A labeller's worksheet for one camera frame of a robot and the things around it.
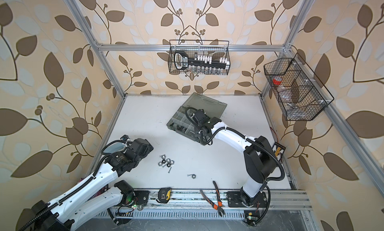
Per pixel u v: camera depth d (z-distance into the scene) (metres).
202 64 0.84
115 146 0.85
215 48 0.91
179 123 1.02
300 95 0.73
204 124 0.64
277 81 0.88
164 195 0.73
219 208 0.71
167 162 0.87
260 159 0.45
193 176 0.82
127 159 0.58
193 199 0.75
